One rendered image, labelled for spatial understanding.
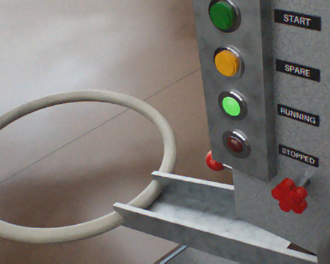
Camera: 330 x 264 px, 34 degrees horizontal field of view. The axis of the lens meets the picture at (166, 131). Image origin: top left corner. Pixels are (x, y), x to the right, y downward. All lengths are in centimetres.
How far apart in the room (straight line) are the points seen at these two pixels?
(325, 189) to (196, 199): 49
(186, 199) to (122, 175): 158
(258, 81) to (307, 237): 21
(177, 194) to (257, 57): 61
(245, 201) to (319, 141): 16
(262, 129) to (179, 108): 247
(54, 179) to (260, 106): 223
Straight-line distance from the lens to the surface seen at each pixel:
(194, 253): 110
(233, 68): 54
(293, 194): 57
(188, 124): 289
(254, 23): 51
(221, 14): 52
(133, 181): 258
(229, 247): 87
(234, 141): 60
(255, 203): 68
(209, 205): 103
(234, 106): 57
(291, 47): 52
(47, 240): 107
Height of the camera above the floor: 163
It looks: 35 degrees down
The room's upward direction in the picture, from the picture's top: 10 degrees counter-clockwise
